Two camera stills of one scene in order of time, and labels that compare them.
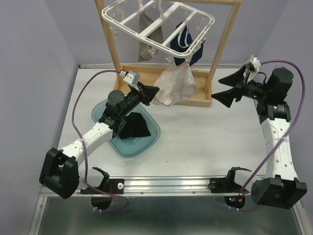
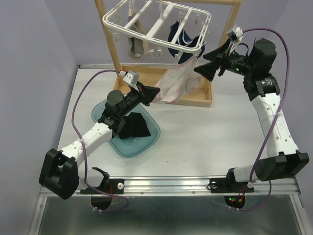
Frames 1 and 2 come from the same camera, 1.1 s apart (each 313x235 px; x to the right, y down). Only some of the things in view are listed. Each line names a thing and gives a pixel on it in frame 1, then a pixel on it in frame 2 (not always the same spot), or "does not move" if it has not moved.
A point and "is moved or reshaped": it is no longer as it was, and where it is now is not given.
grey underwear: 146,50 to 137,47
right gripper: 234,80 to 209,70
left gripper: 146,93 does not move
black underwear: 135,126 does not move
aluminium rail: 155,186 does not move
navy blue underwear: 182,38 is moved or reshaped
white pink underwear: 175,83 is moved or reshaped
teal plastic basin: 134,147 does not move
